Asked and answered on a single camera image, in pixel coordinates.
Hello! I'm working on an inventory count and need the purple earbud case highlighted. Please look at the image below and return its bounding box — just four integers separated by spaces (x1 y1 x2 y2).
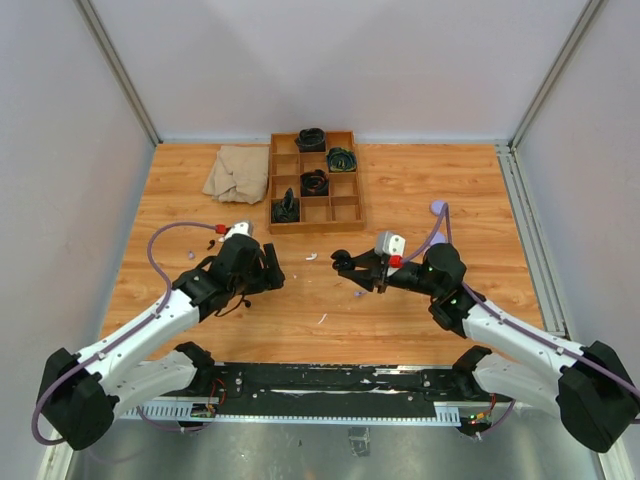
430 232 447 246
430 200 449 217

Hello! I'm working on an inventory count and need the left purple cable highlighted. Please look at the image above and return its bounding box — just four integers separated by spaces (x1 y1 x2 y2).
31 221 226 447

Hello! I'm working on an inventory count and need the black earbud case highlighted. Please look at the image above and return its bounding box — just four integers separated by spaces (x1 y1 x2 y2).
331 249 354 271

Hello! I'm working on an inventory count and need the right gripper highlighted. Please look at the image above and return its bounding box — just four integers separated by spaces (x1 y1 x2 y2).
339 247 442 297

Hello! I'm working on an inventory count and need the purple earbud case near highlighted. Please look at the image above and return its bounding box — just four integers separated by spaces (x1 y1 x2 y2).
430 232 447 246

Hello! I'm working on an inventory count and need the purple earbud case far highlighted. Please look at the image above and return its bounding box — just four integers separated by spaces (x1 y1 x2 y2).
430 200 449 217

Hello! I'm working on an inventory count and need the black rolled tie top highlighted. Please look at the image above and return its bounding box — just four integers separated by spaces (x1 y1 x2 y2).
295 128 326 153

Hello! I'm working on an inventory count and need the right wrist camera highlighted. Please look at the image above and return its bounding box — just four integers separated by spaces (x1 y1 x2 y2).
374 231 406 257

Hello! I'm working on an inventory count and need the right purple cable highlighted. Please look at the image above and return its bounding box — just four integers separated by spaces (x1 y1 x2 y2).
389 199 640 426

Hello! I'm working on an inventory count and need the dark floral folded tie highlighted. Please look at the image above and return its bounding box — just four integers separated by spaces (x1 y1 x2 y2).
271 188 300 224

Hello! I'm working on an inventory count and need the beige folded cloth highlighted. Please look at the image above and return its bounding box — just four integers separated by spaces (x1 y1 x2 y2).
202 145 269 205

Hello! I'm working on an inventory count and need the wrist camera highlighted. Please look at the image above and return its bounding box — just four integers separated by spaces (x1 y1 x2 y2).
224 220 254 241
374 231 406 257

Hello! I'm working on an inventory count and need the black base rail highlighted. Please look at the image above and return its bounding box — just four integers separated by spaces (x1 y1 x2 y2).
186 363 489 421

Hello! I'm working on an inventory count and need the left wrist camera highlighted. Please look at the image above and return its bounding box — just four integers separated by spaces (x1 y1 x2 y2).
224 220 254 241

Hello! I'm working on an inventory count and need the wooden compartment tray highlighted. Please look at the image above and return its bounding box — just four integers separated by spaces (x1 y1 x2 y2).
267 128 365 235

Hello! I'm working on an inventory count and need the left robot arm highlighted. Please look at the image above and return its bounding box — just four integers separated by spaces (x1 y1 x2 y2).
31 234 285 451

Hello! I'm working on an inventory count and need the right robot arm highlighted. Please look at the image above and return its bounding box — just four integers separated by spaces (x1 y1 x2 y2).
331 236 639 453

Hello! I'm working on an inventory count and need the purple cable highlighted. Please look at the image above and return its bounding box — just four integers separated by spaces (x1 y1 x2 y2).
31 221 226 447
389 199 640 426

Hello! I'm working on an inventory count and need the black orange rolled tie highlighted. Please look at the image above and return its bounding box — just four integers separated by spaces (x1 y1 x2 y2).
300 169 329 197

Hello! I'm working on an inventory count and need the blue yellow rolled tie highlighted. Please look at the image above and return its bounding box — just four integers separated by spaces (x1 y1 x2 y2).
326 147 357 173

